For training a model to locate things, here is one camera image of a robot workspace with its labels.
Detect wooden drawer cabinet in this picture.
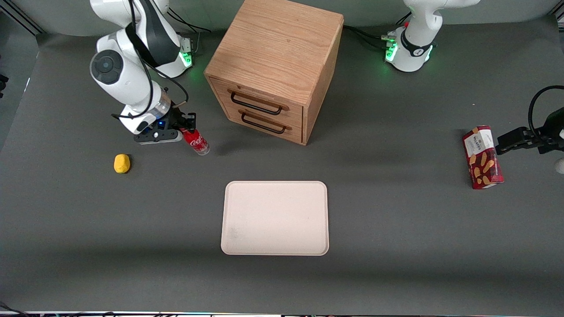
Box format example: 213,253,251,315
204,0,345,146

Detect red coke bottle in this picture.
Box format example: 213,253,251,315
181,128,211,156

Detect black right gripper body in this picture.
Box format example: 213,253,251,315
149,106,185,133

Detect yellow lemon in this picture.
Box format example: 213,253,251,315
113,154,131,174

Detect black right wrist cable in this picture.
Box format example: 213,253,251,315
111,0,190,120

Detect short black drawer handle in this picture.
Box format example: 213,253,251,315
238,110,292,135

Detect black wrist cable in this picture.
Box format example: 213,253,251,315
528,85,564,138
111,0,190,120

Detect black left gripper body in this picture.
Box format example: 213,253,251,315
535,107,564,155

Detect black right arm base cables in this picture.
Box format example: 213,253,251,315
167,6,212,57

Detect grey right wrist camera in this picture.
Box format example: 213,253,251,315
134,129,184,145

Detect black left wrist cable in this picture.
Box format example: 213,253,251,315
528,85,564,138

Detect long black drawer handle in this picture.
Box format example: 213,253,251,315
227,88,290,116

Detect red cookie box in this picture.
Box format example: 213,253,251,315
462,125,505,190

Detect black left arm base cables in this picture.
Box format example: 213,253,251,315
343,12,413,50

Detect black arm base cables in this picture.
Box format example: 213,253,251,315
167,6,212,57
343,12,413,50

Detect beige rectangular tray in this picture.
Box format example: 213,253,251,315
220,181,330,256

